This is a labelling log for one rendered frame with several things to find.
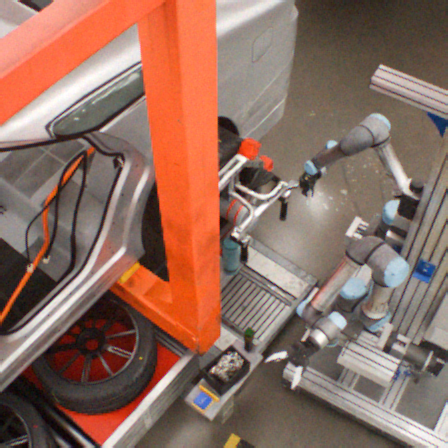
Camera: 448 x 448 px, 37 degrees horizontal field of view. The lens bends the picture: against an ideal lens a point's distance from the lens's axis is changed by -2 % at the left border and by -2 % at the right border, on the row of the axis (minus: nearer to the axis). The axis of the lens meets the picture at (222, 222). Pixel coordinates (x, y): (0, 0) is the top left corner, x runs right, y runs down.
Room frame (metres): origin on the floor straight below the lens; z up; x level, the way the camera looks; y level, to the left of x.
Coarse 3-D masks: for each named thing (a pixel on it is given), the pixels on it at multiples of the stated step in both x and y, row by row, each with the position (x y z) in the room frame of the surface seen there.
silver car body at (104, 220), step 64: (0, 0) 2.34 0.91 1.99; (256, 0) 2.71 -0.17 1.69; (128, 64) 2.10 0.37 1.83; (256, 64) 2.61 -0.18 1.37; (0, 128) 1.67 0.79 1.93; (64, 128) 1.77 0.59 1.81; (128, 128) 1.93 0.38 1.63; (256, 128) 2.63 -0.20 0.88; (0, 192) 2.19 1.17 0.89; (64, 192) 2.08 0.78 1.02; (128, 192) 1.90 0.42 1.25; (0, 256) 1.85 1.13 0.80; (64, 256) 1.85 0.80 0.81; (128, 256) 1.81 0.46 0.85; (0, 320) 1.46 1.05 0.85; (64, 320) 1.46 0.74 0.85; (0, 384) 1.15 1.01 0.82
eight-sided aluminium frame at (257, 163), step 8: (232, 160) 2.19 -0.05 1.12; (240, 160) 2.19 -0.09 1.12; (248, 160) 2.21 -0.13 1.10; (256, 160) 2.27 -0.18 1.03; (224, 168) 2.14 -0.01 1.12; (232, 168) 2.18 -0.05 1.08; (240, 168) 2.16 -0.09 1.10; (256, 168) 2.33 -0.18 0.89; (232, 176) 2.11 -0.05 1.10; (224, 184) 2.06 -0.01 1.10; (256, 192) 2.29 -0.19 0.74; (256, 200) 2.28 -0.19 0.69; (232, 224) 2.18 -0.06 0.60; (224, 232) 2.13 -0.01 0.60
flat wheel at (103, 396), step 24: (96, 312) 1.70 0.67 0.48; (120, 312) 1.70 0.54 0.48; (72, 336) 1.57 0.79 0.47; (96, 336) 1.58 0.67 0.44; (120, 336) 1.56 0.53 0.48; (144, 336) 1.55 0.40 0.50; (48, 360) 1.41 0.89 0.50; (72, 360) 1.42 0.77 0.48; (144, 360) 1.42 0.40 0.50; (48, 384) 1.28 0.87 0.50; (72, 384) 1.28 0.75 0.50; (96, 384) 1.29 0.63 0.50; (120, 384) 1.29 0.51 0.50; (144, 384) 1.35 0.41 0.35; (72, 408) 1.22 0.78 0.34; (96, 408) 1.21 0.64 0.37
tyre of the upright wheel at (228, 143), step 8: (224, 128) 2.45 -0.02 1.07; (224, 136) 2.33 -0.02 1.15; (232, 136) 2.35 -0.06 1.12; (224, 144) 2.26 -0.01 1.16; (232, 144) 2.27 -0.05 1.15; (240, 144) 2.30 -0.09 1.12; (224, 152) 2.20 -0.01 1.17; (232, 152) 2.24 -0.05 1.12; (224, 160) 2.19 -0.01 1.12; (248, 176) 2.36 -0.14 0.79; (152, 192) 2.07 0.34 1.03; (152, 200) 2.05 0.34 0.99; (152, 208) 2.04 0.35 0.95; (152, 216) 2.02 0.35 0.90; (160, 216) 1.99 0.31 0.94; (152, 224) 2.03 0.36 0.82; (160, 224) 1.98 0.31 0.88; (224, 224) 2.19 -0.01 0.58; (160, 232) 1.99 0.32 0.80
